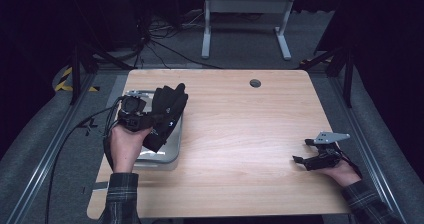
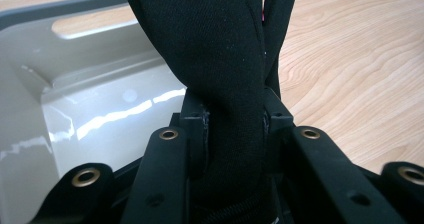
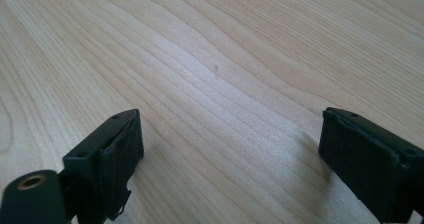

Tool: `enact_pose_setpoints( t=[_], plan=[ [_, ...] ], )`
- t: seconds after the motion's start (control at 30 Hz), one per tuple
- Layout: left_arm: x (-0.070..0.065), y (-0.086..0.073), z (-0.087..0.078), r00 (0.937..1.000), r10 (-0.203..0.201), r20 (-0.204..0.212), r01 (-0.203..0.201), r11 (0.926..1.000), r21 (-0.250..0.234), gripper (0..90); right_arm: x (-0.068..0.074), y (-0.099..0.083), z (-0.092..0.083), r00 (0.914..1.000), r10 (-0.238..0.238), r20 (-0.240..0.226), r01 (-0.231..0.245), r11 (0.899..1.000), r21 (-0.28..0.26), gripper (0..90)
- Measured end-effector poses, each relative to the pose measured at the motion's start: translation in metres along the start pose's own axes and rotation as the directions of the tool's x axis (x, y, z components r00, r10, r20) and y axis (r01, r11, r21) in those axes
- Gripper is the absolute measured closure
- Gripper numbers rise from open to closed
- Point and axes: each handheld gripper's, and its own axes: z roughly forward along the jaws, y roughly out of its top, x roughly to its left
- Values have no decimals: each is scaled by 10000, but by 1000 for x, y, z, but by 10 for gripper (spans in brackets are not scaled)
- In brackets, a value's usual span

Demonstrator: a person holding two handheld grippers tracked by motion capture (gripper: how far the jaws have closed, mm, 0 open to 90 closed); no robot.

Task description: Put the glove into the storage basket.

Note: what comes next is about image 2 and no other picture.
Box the black cloth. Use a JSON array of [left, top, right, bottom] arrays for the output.
[[123, 0, 300, 224]]

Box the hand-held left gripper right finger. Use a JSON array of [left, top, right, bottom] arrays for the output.
[[263, 87, 295, 172]]

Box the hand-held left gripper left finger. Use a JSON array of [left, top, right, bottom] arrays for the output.
[[179, 89, 210, 176]]

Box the white basin with grey rim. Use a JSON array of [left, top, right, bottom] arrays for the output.
[[0, 0, 188, 224]]

